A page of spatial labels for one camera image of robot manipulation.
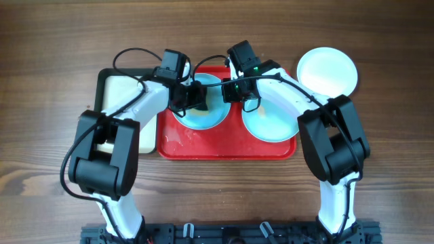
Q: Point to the light blue round plate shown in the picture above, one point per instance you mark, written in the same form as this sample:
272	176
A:
217	109

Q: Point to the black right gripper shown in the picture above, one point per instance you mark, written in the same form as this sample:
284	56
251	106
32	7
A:
228	97

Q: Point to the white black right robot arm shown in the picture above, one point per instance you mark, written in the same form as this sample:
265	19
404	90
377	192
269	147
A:
333	141

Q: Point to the black water basin tray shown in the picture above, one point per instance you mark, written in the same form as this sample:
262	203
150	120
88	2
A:
112	88

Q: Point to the mint green round plate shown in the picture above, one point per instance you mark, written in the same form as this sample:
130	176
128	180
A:
268	122

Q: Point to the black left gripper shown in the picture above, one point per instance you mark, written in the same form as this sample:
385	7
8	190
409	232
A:
194	102

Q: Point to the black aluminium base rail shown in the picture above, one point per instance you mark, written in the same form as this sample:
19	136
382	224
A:
294	232

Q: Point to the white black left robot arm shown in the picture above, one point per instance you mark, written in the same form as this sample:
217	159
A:
103	160

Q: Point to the red plastic tray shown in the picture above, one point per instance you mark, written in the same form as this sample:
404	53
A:
229	140

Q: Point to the white round plate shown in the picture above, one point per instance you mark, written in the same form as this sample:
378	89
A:
327	71

